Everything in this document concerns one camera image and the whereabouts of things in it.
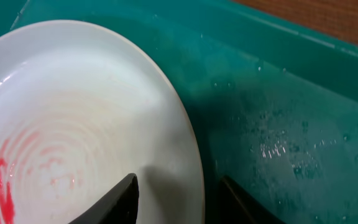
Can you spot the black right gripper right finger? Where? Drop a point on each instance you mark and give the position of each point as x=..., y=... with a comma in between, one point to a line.
x=236, y=206

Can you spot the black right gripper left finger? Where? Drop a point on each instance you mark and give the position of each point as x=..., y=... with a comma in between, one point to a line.
x=117, y=206

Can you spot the light blue plate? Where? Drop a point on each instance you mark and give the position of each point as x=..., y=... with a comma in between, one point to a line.
x=80, y=108

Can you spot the teal plastic tray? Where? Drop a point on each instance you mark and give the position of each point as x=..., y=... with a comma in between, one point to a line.
x=274, y=106

